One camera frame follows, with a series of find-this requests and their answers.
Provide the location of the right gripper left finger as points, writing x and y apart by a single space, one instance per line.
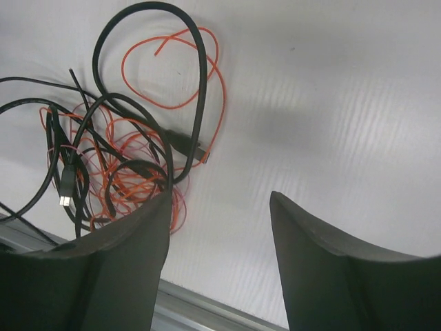
106 280

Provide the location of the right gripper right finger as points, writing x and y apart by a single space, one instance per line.
332 280

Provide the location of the aluminium mounting rail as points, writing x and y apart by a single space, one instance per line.
176 308

